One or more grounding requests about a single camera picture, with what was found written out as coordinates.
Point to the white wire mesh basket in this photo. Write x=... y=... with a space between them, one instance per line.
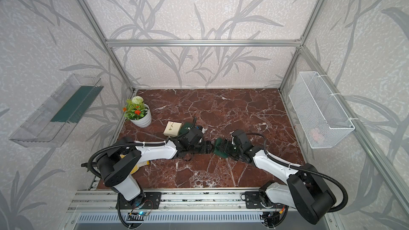
x=317 y=106

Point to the clear plastic wall tray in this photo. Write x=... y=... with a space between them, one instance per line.
x=52 y=123

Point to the potted flower plant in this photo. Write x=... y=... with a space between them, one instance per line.
x=138 y=112

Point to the yellow paper tag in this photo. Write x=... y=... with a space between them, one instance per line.
x=138 y=166

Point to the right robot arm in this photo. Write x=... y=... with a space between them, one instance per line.
x=312 y=193

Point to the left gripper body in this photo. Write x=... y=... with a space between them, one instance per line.
x=198 y=149

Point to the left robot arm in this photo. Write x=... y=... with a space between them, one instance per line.
x=114 y=164

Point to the pink object in basket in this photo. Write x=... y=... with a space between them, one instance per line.
x=317 y=136

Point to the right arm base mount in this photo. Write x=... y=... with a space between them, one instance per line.
x=259 y=200

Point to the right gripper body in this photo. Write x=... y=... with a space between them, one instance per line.
x=231 y=150

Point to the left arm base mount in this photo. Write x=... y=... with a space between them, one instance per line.
x=145 y=200

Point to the green jewelry box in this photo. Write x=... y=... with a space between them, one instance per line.
x=219 y=148
x=186 y=127

